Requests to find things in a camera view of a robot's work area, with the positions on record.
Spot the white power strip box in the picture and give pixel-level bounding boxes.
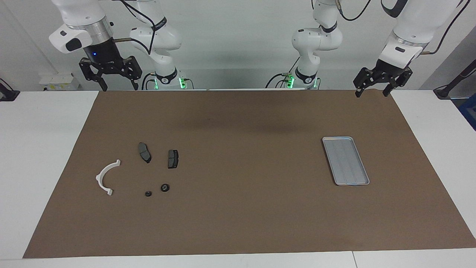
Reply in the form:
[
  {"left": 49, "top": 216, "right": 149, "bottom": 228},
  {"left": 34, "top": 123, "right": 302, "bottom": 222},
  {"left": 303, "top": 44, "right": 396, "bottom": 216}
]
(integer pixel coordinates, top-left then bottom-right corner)
[{"left": 39, "top": 73, "right": 80, "bottom": 91}]

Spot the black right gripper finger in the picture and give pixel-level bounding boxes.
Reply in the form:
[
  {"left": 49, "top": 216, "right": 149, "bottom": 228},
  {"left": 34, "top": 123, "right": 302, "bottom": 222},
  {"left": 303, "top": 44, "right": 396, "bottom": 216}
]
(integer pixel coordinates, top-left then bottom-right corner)
[
  {"left": 78, "top": 58, "right": 109, "bottom": 92},
  {"left": 125, "top": 56, "right": 143, "bottom": 91}
]

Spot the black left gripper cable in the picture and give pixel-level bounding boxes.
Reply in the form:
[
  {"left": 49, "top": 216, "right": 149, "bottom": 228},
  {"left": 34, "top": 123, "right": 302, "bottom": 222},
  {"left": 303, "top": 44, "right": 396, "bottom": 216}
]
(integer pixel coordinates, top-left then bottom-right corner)
[{"left": 335, "top": 0, "right": 470, "bottom": 55}]

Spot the silver metal tray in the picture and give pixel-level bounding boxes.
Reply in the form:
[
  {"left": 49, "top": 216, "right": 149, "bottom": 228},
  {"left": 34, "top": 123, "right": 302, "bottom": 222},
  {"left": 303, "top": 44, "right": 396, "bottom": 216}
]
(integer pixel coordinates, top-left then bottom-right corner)
[{"left": 322, "top": 137, "right": 370, "bottom": 186}]

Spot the dark curved brake pad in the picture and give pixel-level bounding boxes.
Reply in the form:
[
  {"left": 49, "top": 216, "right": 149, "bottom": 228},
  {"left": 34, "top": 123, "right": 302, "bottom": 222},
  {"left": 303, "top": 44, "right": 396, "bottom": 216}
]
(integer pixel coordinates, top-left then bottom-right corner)
[{"left": 138, "top": 142, "right": 152, "bottom": 164}]

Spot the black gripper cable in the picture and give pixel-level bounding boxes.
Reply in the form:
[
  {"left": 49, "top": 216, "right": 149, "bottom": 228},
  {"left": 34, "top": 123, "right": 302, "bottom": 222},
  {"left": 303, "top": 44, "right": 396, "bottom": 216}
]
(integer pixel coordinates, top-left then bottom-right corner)
[
  {"left": 335, "top": 0, "right": 470, "bottom": 55},
  {"left": 113, "top": 0, "right": 158, "bottom": 55}
]

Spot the black clamp mount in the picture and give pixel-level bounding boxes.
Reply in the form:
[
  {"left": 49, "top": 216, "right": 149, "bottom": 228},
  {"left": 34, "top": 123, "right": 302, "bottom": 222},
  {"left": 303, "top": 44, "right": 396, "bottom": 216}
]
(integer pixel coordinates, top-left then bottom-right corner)
[{"left": 0, "top": 78, "right": 20, "bottom": 102}]

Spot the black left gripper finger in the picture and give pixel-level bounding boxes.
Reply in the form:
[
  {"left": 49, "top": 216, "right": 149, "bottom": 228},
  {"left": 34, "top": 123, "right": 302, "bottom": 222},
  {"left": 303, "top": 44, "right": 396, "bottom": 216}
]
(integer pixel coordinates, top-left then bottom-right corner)
[
  {"left": 383, "top": 68, "right": 413, "bottom": 98},
  {"left": 353, "top": 67, "right": 376, "bottom": 98}
]

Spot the blue box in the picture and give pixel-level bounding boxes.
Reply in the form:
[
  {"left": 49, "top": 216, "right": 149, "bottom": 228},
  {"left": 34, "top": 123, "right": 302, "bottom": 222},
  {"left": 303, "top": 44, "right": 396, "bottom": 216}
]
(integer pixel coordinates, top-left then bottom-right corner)
[{"left": 458, "top": 93, "right": 476, "bottom": 131}]

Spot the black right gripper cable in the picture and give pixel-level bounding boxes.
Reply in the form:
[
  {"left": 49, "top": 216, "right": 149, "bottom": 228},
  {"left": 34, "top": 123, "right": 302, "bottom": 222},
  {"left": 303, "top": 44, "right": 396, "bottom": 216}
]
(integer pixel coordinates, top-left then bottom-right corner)
[{"left": 113, "top": 0, "right": 158, "bottom": 55}]

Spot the black base cable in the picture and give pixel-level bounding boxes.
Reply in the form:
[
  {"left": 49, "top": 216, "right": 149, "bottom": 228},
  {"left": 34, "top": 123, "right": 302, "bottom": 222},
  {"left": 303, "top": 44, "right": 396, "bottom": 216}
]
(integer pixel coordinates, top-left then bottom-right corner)
[
  {"left": 265, "top": 57, "right": 300, "bottom": 89},
  {"left": 141, "top": 73, "right": 157, "bottom": 90}
]

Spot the white curved plastic bracket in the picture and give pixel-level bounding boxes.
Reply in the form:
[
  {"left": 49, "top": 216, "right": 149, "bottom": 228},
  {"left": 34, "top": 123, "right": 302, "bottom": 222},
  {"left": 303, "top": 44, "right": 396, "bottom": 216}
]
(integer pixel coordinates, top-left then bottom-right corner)
[{"left": 96, "top": 159, "right": 122, "bottom": 197}]

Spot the brown table mat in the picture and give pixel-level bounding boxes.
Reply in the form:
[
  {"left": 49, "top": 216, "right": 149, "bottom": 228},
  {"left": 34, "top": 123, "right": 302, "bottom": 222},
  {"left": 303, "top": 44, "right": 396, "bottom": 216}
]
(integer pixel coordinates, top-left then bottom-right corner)
[{"left": 22, "top": 89, "right": 476, "bottom": 259}]

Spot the dark rectangular brake pad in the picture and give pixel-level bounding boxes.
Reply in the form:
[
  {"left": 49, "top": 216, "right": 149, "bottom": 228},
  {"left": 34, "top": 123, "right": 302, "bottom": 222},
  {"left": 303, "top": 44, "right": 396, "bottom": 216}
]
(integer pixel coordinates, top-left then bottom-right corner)
[{"left": 167, "top": 149, "right": 180, "bottom": 169}]

